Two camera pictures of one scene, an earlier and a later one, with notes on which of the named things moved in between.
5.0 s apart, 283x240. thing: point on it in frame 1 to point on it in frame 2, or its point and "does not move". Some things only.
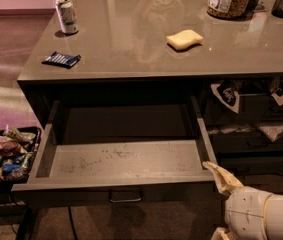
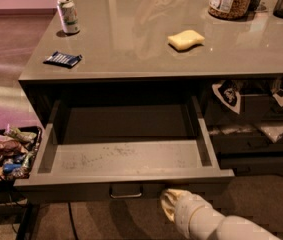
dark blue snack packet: (63, 60) does not move
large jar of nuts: (229, 1) does not move
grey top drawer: (122, 151) does not move
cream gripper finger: (226, 180) to (168, 200)
